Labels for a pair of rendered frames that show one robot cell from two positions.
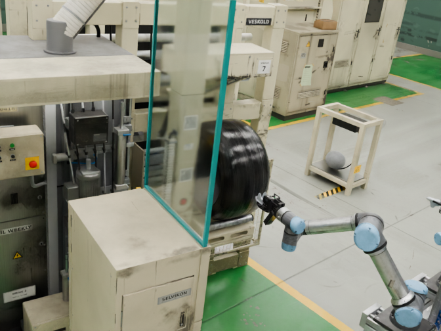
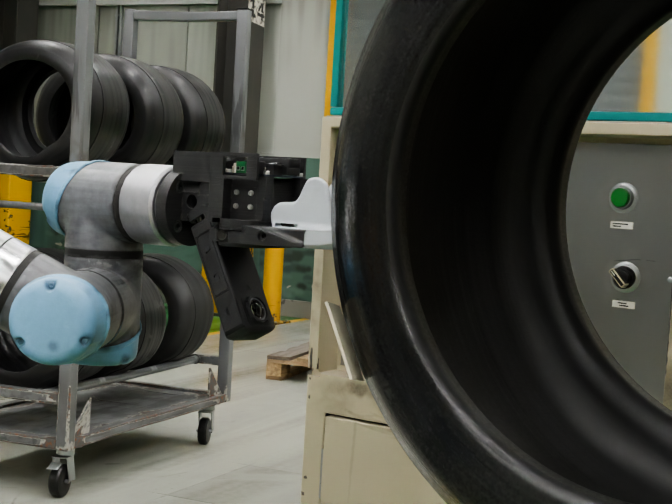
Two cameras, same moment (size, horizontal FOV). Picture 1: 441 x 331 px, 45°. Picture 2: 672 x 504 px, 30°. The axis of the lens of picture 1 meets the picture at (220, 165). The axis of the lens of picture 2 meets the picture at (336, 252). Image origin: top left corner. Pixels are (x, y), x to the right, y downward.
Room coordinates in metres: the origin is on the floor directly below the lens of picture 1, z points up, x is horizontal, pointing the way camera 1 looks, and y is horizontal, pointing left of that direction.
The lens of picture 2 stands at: (3.48, -0.59, 1.17)
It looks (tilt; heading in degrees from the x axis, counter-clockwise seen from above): 3 degrees down; 160
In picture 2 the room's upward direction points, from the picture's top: 3 degrees clockwise
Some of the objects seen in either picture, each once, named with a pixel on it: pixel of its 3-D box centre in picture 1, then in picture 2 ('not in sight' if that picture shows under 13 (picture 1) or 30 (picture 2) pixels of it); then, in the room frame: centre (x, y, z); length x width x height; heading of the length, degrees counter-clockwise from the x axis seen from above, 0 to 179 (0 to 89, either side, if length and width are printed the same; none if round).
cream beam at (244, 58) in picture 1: (219, 61); not in sight; (3.02, 0.08, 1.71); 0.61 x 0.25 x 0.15; 125
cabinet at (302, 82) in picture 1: (297, 71); not in sight; (7.61, -0.95, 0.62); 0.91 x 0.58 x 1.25; 135
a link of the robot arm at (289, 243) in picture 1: (291, 238); (97, 306); (2.28, -0.39, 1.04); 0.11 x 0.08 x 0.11; 158
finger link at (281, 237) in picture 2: not in sight; (268, 235); (2.46, -0.28, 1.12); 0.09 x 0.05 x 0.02; 35
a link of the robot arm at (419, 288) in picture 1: (413, 295); not in sight; (2.15, -1.01, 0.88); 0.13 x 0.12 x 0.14; 158
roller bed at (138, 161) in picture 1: (151, 167); not in sight; (2.89, 0.41, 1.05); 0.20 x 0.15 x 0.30; 125
